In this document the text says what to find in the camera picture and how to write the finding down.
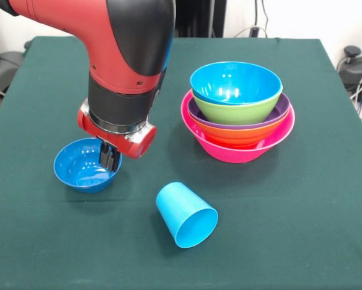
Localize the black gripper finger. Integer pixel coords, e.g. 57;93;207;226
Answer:
99;141;111;169
107;146;122;172

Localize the small dark blue bowl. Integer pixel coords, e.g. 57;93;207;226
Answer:
53;137;123;194

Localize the pink bowl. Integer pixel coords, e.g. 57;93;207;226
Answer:
181;89;296;164

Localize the large orange bowl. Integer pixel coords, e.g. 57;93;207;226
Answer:
189;112;291;149

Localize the dark green table cloth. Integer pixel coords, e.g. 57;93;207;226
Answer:
0;36;362;290

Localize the black hanging cable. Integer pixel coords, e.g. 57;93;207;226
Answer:
260;0;270;39

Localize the purple bowl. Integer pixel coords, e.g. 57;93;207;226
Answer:
188;92;291;131

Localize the light blue cup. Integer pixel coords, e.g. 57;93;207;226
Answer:
155;181;219;249

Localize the lime green bowl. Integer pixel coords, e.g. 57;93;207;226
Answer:
192;86;283;126

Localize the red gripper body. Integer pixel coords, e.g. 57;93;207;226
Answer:
76;99;158;160

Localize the light blue bowl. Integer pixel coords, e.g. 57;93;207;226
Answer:
189;61;283;106

